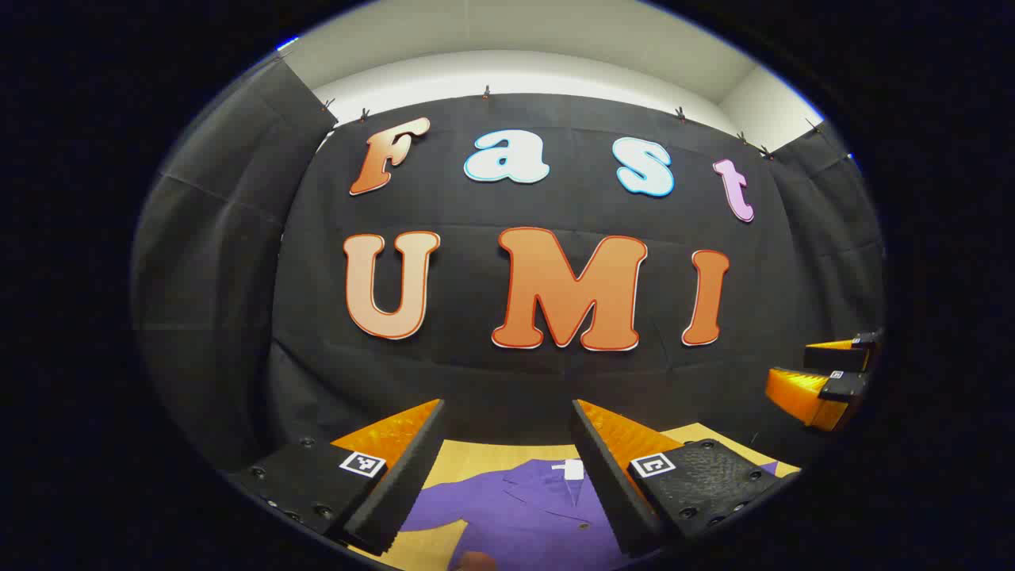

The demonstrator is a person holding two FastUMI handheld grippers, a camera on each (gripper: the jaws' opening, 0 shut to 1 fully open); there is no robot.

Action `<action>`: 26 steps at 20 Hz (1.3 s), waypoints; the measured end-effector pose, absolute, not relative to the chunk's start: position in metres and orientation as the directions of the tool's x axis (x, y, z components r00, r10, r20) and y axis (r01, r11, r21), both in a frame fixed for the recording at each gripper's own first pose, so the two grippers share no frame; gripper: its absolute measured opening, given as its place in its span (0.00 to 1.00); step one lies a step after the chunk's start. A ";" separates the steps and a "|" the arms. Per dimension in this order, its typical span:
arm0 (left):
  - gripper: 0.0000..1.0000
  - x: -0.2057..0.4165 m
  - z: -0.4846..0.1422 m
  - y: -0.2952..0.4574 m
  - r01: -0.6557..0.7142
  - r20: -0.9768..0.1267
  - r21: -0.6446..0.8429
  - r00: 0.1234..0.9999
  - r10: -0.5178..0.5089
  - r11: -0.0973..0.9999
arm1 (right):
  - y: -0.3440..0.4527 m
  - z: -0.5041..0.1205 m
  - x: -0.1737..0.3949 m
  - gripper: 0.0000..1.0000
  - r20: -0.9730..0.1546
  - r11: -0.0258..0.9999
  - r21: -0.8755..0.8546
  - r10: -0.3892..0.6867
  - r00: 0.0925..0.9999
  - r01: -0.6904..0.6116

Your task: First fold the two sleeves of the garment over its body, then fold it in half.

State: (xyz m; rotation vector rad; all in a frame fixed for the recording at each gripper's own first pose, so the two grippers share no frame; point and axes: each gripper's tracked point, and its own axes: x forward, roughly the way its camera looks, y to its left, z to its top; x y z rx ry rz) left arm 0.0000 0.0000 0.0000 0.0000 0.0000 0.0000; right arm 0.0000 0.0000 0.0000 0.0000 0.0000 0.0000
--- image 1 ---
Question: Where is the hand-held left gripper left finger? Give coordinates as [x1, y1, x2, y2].
[226, 398, 446, 556]

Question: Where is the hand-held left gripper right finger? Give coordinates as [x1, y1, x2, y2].
[569, 399, 802, 560]

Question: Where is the purple button shirt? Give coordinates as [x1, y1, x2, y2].
[400, 458, 782, 571]

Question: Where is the black backdrop cloth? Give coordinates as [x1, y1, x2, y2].
[131, 56, 887, 477]

